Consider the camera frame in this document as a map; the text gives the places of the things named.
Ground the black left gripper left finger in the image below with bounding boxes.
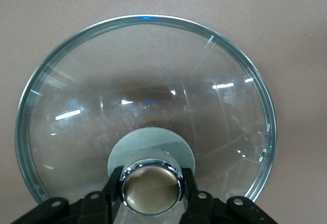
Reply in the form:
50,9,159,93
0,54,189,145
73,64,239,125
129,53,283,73
10,166,123,224

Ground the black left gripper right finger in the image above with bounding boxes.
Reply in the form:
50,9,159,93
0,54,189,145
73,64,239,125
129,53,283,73
180,167,278,224

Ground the glass pot lid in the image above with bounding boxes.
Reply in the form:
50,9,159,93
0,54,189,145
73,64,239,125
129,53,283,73
14,14,278,217

